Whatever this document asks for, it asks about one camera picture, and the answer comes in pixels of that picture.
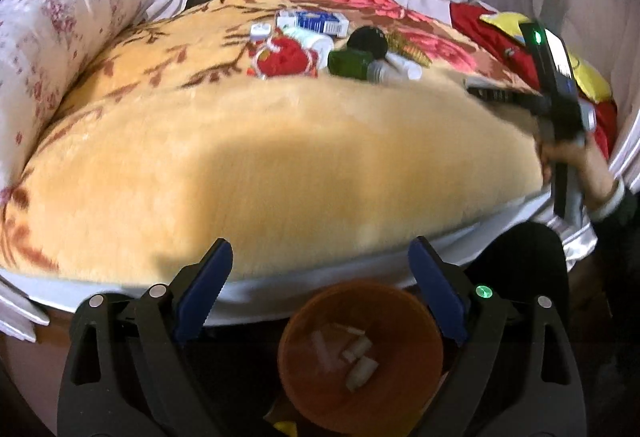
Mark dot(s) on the yellow floral plush blanket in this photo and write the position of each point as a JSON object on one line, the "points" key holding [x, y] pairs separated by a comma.
{"points": [[250, 167]]}

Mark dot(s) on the white paper scrap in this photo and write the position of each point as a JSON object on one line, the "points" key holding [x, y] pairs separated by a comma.
{"points": [[357, 348], [320, 347], [362, 373], [349, 329]]}

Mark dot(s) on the black round lid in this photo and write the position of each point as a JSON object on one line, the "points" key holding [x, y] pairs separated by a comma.
{"points": [[367, 42]]}

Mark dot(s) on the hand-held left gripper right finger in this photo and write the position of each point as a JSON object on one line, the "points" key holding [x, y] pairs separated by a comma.
{"points": [[440, 292]]}

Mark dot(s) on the person's right hand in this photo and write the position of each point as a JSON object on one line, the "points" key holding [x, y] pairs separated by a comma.
{"points": [[596, 172]]}

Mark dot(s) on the red cloth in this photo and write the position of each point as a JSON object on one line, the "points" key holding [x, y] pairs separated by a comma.
{"points": [[500, 42]]}

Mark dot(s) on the white tube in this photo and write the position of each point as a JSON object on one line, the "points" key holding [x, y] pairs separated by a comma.
{"points": [[402, 67]]}

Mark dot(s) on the yellow bag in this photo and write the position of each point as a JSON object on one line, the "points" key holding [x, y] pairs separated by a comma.
{"points": [[285, 430]]}

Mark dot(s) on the rolled pink floral quilt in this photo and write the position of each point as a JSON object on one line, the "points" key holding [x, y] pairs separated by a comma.
{"points": [[60, 42]]}

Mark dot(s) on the orange plastic bin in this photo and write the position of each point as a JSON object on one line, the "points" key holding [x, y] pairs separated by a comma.
{"points": [[310, 367]]}

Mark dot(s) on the yellow pillow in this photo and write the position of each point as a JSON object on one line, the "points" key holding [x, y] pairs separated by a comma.
{"points": [[595, 82]]}

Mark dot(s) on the person's right forearm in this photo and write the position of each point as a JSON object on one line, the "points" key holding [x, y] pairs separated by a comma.
{"points": [[620, 207]]}

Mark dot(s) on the shiny satin curtain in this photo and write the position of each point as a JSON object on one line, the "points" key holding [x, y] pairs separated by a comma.
{"points": [[580, 242]]}

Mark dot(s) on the green bottle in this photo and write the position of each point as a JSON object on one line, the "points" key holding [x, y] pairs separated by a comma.
{"points": [[350, 63]]}

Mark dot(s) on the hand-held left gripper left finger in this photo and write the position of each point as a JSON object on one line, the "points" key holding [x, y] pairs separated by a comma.
{"points": [[210, 289]]}

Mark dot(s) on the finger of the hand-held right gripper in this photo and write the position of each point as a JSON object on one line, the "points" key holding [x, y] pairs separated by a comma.
{"points": [[500, 95]]}

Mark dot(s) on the white bottle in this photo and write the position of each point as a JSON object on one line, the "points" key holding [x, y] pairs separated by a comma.
{"points": [[312, 42]]}

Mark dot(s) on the small white round container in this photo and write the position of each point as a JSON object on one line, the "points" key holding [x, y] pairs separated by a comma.
{"points": [[261, 33]]}

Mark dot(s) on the gold wrapper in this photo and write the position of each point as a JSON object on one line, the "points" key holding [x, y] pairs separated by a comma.
{"points": [[411, 49]]}

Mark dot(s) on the white and blue box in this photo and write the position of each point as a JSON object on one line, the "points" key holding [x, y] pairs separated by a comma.
{"points": [[310, 21]]}

